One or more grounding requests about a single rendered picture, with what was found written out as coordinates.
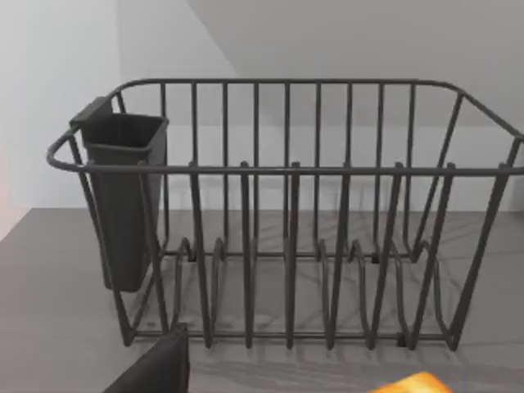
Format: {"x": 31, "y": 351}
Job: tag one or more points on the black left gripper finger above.
{"x": 163, "y": 368}

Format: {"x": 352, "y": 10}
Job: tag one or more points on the orange yellow object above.
{"x": 413, "y": 385}

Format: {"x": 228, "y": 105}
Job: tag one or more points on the dark grey utensil cup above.
{"x": 123, "y": 204}

